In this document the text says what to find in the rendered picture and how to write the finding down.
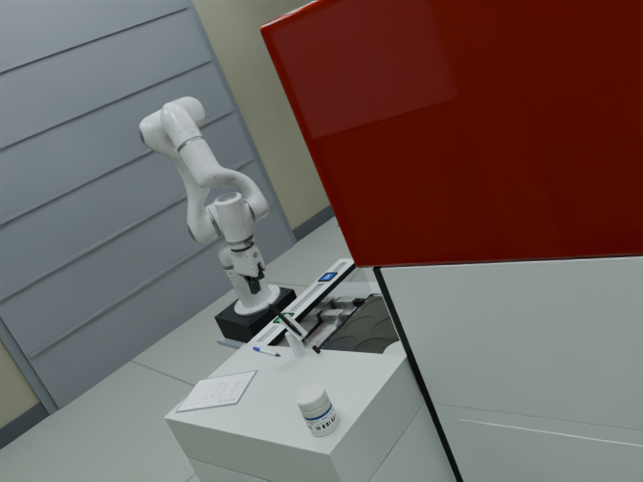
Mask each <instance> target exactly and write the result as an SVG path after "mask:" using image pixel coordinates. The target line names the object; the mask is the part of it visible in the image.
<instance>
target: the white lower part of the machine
mask: <svg viewBox="0 0 643 482"><path fill-rule="evenodd" d="M425 405H426V407H427V410H428V411H429V414H430V416H431V419H432V423H433V425H434V428H435V430H436V433H437V435H438V438H439V440H440V443H441V445H442V448H443V450H444V452H445V455H446V457H447V460H448V462H449V465H450V467H451V470H452V472H453V475H454V477H455V481H456V482H643V430H638V429H630V428H622V427H609V426H601V425H595V424H587V423H579V422H572V421H565V420H557V419H549V418H543V417H535V416H527V415H520V414H513V413H505V412H498V411H491V410H483V409H476V408H469V407H461V406H454V405H440V404H430V403H425Z"/></svg>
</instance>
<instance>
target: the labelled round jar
mask: <svg viewBox="0 0 643 482"><path fill-rule="evenodd" d="M296 402H297V404H298V406H299V409H300V412H301V414H302V416H303V418H304V420H305V422H306V424H307V426H308V428H309V429H310V431H311V433H312V434H313V435H314V436H319V437H321V436H325V435H328V434H330V433H331V432H333V431H334V430H335V429H336V427H337V426H338V424H339V418H338V416H337V414H336V411H335V409H334V407H333V405H332V404H331V401H330V400H329V397H328V396H327V393H326V391H325V389H324V387H323V386H322V385H321V384H312V385H309V386H306V387H305V388H304V389H303V390H301V391H300V392H299V394H298V395H297V397H296Z"/></svg>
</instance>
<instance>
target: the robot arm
mask: <svg viewBox="0 0 643 482"><path fill-rule="evenodd" d="M205 117H206V113H205V109H204V107H203V105H202V103H201V102H200V101H199V100H198V99H195V98H192V97H184V98H181V99H176V100H175V101H172V102H168V103H166V104H165V105H164V106H163V108H162V109H161V110H159V111H157V112H155V113H153V114H151V115H149V116H147V117H146V118H144V119H143V120H142V121H141V123H140V126H139V135H140V138H141V140H142V142H143V144H144V145H145V146H146V147H148V148H149V149H151V150H153V151H155V152H157V153H160V154H162V155H164V156H166V157H168V158H170V159H171V160H172V161H173V163H174V164H175V166H176V168H177V170H178V172H179V174H180V176H181V178H182V180H183V183H184V185H185V188H186V191H187V195H188V214H187V224H188V232H189V234H190V236H191V238H192V239H193V240H194V241H195V242H197V243H201V244H204V243H209V242H210V241H212V240H214V239H216V238H218V237H220V236H222V235H225V238H226V242H225V243H224V244H223V246H222V247H221V248H220V250H219V251H218V258H219V260H220V262H221V264H222V266H223V268H224V270H225V272H226V274H227V276H228V278H229V280H230V282H231V283H232V285H233V288H234V290H235V292H236V294H237V296H238V298H239V300H238V301H237V302H236V304H235V306H234V310H235V312H236V313H237V314H238V315H240V316H249V315H253V314H256V313H259V312H261V311H263V310H265V309H266V308H268V307H269V305H268V304H267V303H268V302H269V303H270V304H273V303H275V302H276V301H277V299H278V298H279V296H280V288H279V287H278V286H276V285H267V283H266V280H265V278H264V277H265V275H264V273H263V271H266V267H265V263H264V260H263V258H262V255H261V253H260V250H259V248H258V246H257V245H256V244H255V243H254V241H255V238H254V235H253V231H252V224H253V223H255V222H257V221H259V220H261V219H263V218H265V217H266V216H267V215H268V214H269V211H270V210H269V205H268V203H267V201H266V200H265V198H264V196H263V194H262V193H261V191H260V190H259V188H258V187H257V185H256V184H255V183H254V181H253V180H251V179H250V178H249V177H247V176H246V175H244V174H242V173H240V172H237V171H234V170H231V169H227V168H224V167H222V166H221V165H220V164H219V163H218V161H217V160H216V159H215V157H214V155H213V153H212V152H211V149H210V147H209V146H208V144H207V142H206V140H205V139H204V137H203V135H202V134H201V132H200V130H199V128H198V127H197V126H199V125H200V124H202V123H203V121H204V120H205ZM221 186H223V187H230V188H233V189H235V190H237V191H239V192H240V193H241V194H242V195H243V196H244V197H245V199H244V198H243V197H242V195H241V194H240V193H238V192H230V193H226V194H223V195H221V196H219V197H218V198H216V199H215V201H214V203H212V204H210V205H208V206H206V207H204V203H205V200H206V198H207V196H208V194H209V192H210V190H211V187H221Z"/></svg>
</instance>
